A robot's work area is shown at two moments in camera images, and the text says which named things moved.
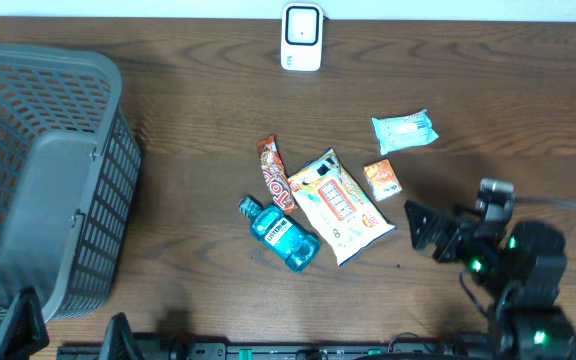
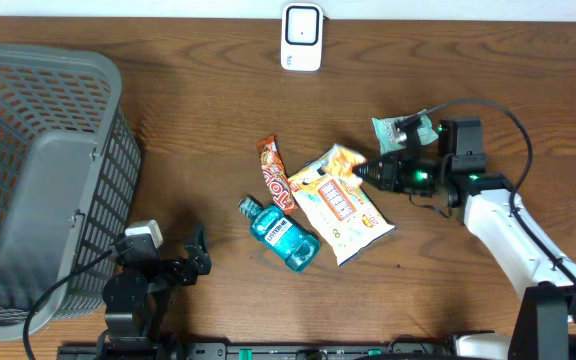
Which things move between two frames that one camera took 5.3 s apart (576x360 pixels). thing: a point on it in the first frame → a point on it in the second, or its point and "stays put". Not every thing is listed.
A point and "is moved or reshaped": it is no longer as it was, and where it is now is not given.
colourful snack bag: (347, 216) stays put
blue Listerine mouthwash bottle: (278, 234) stays put
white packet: (383, 179) is moved or reshaped
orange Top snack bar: (275, 174) stays put
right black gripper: (462, 226) → (388, 176)
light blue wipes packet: (399, 132) stays put
